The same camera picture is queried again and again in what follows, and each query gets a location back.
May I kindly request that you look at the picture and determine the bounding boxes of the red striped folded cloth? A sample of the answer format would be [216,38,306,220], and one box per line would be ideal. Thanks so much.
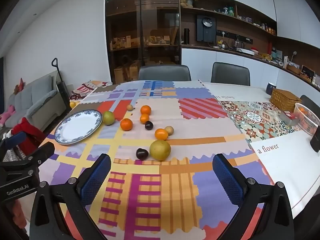
[69,80,113,100]

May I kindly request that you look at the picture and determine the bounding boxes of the yellow pear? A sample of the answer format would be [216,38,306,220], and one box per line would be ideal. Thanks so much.
[149,140,172,161]

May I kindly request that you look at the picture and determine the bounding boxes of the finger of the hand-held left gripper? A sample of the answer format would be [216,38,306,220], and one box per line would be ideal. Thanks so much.
[0,131,27,164]
[25,142,55,178]

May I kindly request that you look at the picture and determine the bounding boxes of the green pear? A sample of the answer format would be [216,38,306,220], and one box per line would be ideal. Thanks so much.
[103,111,116,126]

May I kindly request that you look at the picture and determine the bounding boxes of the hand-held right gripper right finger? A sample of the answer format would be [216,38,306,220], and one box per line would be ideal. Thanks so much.
[212,154,295,240]

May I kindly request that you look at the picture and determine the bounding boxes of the grey dining chair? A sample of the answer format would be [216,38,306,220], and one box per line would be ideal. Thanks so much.
[138,64,192,82]
[211,62,251,86]
[300,95,320,120]

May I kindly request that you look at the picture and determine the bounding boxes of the colourful patchwork tablecloth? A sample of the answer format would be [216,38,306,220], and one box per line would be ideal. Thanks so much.
[37,80,275,240]

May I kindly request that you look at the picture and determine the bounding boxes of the wicker box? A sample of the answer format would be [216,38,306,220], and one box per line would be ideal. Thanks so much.
[270,88,302,112]

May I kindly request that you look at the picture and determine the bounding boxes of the navy mug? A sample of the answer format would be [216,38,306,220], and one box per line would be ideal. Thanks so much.
[266,82,277,96]

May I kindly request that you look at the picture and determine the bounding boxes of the pink plush toy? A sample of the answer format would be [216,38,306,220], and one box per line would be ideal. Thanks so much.
[0,105,15,125]

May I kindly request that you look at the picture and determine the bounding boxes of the red garment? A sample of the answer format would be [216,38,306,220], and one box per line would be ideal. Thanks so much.
[11,117,47,155]

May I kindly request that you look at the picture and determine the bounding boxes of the grey sofa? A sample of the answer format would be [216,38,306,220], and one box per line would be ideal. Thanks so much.
[0,71,67,130]

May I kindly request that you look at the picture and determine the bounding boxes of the white plastic basket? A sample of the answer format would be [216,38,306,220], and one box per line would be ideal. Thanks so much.
[294,102,320,136]

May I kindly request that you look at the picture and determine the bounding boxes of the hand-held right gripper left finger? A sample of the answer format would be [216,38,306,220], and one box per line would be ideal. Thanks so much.
[30,153,112,240]

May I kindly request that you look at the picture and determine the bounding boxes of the blue rimmed white plate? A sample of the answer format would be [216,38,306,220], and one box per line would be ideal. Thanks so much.
[54,109,103,146]

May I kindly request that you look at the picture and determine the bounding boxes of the black device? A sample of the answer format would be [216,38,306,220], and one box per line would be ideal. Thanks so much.
[310,126,320,153]

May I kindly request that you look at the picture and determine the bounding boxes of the dark wall water dispenser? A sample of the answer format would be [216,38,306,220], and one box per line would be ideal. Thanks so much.
[196,14,217,42]

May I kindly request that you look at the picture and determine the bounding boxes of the red plush toy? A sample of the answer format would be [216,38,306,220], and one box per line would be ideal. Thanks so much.
[14,78,27,94]

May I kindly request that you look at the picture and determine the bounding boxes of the white tile pattern tablecloth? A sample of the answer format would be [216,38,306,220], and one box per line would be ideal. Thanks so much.
[199,80,320,220]

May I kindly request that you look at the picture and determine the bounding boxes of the red and grey box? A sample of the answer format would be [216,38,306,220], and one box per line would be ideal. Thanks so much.
[279,110,299,126]

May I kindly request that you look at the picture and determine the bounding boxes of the glass door cabinet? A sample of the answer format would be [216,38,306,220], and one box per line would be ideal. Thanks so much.
[105,0,182,85]

